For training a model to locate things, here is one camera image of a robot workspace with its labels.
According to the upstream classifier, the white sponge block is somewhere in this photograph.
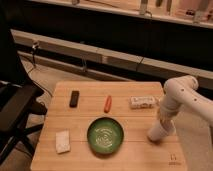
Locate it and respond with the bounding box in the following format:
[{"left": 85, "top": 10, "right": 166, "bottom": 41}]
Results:
[{"left": 56, "top": 131, "right": 71, "bottom": 154}]

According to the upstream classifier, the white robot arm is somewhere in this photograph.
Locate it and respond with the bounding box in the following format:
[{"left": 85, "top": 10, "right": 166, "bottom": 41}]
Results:
[{"left": 158, "top": 75, "right": 213, "bottom": 126}]

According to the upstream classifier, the green bowl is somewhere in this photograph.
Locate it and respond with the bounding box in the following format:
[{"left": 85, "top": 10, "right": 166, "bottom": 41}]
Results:
[{"left": 87, "top": 117, "right": 124, "bottom": 155}]

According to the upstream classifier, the white wrapped packet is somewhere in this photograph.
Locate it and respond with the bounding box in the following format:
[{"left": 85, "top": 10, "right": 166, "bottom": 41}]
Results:
[{"left": 130, "top": 96, "right": 156, "bottom": 109}]

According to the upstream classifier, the orange carrot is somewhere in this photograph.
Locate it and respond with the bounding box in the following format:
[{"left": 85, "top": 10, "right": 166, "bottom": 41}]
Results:
[{"left": 104, "top": 96, "right": 112, "bottom": 113}]

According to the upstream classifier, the black cable on floor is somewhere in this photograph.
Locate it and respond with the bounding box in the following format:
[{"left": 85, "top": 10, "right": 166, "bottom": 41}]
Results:
[{"left": 19, "top": 41, "right": 54, "bottom": 99}]

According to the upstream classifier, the black office chair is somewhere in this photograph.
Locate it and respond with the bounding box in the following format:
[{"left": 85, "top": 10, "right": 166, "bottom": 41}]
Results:
[{"left": 0, "top": 9, "right": 47, "bottom": 165}]

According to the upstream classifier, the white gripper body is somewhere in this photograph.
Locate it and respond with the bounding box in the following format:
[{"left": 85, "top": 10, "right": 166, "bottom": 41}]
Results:
[{"left": 157, "top": 101, "right": 180, "bottom": 124}]

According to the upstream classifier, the black rectangular block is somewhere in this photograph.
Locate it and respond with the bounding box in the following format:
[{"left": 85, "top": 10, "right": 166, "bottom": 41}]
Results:
[{"left": 69, "top": 91, "right": 80, "bottom": 107}]

